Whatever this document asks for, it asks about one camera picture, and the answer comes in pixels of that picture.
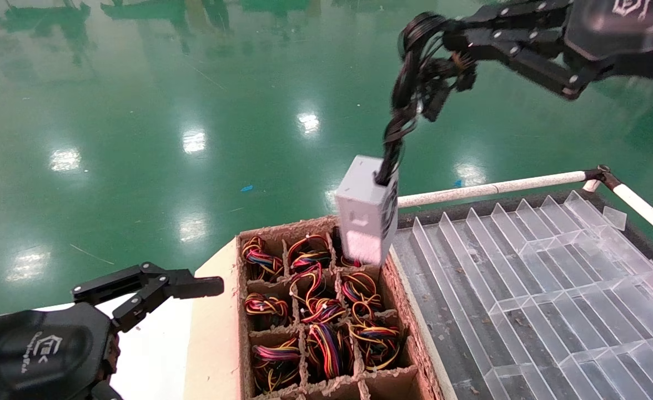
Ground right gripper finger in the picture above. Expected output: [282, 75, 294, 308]
[443, 28, 602, 102]
[459, 0, 574, 34]

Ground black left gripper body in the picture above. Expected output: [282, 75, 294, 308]
[0, 303, 120, 400]

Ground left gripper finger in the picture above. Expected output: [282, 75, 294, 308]
[91, 381, 123, 400]
[71, 262, 225, 334]

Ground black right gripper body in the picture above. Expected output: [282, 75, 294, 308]
[562, 0, 653, 79]

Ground grey power supply black cables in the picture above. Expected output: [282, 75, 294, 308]
[335, 11, 478, 268]

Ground beige wooden board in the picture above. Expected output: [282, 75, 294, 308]
[184, 238, 245, 400]

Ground brown pulp divider box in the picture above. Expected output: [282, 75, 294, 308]
[237, 214, 445, 400]

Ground black pipe connector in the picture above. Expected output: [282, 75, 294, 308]
[584, 164, 622, 192]

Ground loose clear acrylic plate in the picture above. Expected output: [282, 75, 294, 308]
[601, 206, 628, 232]

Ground clear acrylic divider tray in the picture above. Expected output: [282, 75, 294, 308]
[388, 191, 653, 400]

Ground white cart frame pipe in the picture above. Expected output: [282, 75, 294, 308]
[398, 171, 588, 209]
[612, 183, 653, 245]

